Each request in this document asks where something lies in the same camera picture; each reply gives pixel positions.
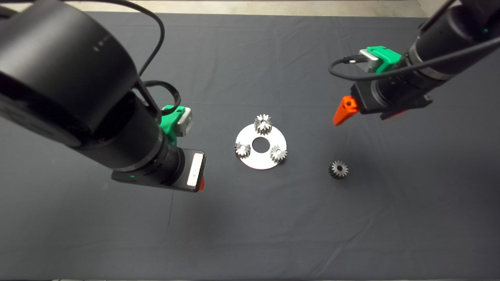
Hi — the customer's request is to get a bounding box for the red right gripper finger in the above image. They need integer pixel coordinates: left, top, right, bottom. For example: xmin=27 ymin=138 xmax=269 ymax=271
xmin=381 ymin=109 xmax=409 ymax=121
xmin=333 ymin=96 xmax=359 ymax=126

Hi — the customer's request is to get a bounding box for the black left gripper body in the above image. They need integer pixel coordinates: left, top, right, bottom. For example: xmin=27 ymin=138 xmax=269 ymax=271
xmin=111 ymin=148 xmax=207 ymax=193

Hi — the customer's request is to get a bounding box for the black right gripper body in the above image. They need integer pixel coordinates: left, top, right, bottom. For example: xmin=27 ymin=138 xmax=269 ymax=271
xmin=350 ymin=64 xmax=433 ymax=117

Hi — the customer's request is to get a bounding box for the round metal plate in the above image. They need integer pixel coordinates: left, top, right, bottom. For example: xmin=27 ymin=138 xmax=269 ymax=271
xmin=235 ymin=123 xmax=288 ymax=170

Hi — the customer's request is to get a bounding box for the large steel gear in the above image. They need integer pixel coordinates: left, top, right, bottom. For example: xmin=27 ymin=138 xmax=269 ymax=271
xmin=254 ymin=114 xmax=273 ymax=136

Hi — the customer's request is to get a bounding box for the dark table cloth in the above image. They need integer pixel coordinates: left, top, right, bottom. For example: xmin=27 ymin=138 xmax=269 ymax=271
xmin=0 ymin=11 xmax=500 ymax=281

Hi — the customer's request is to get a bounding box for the right wrist camera green mount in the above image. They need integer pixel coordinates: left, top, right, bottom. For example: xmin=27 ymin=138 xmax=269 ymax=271
xmin=357 ymin=46 xmax=403 ymax=75

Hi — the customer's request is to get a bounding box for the wrist camera green mount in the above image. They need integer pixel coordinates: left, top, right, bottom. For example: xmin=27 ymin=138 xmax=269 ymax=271
xmin=357 ymin=46 xmax=403 ymax=75
xmin=160 ymin=105 xmax=193 ymax=146

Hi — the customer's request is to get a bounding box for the left wrist camera green mount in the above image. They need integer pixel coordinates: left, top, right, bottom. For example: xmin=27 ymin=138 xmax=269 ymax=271
xmin=160 ymin=105 xmax=193 ymax=146

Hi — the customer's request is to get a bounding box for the thin black left camera cable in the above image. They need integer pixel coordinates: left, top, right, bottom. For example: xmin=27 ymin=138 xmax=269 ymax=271
xmin=88 ymin=0 xmax=182 ymax=116

